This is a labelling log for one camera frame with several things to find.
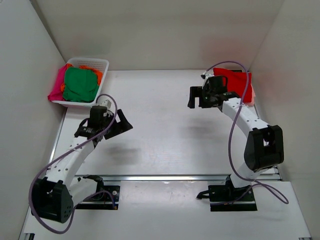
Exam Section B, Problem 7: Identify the aluminium table rail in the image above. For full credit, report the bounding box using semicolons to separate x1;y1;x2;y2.
72;174;281;182

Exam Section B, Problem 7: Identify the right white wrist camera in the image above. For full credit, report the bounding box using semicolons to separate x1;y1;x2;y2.
200;73;213;80

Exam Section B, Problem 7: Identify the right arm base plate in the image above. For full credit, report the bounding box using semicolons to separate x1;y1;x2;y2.
196;180;258;212

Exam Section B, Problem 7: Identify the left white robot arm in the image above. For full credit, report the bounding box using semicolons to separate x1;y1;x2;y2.
31;105;133;223

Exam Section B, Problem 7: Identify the magenta t shirt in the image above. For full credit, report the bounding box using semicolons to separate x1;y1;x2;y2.
47;63;73;102

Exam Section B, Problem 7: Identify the white plastic basket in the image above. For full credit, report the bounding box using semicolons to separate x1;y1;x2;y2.
50;57;109;108

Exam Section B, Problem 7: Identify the orange t shirt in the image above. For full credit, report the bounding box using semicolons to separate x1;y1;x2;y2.
60;63;103;92

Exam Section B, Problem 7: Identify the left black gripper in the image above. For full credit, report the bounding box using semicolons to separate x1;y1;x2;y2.
102;107;133;138

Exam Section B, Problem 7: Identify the red t shirt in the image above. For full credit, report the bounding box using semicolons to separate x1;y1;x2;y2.
213;67;252;105

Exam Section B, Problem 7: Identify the folded pink t shirt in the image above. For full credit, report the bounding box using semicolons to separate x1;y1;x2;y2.
248;86;256;106

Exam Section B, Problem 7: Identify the green t shirt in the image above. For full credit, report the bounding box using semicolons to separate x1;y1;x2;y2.
62;67;99;103

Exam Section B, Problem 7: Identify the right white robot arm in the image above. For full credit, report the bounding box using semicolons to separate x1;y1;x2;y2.
187;74;284;200

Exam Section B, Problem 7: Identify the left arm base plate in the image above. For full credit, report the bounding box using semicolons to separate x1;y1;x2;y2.
76;181;121;211

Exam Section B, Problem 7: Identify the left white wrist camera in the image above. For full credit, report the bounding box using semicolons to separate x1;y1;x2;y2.
99;99;112;109

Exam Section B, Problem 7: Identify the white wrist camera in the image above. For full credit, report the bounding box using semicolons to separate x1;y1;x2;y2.
200;73;213;80
99;99;112;109

